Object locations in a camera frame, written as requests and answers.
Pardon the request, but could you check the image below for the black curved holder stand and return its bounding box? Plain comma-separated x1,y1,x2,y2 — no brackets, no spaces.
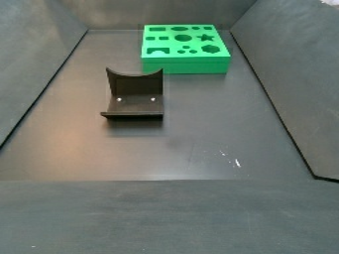
100,68,164,119

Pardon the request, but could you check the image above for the green shape sorter box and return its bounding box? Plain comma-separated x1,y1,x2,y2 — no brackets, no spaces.
140,24,232,73

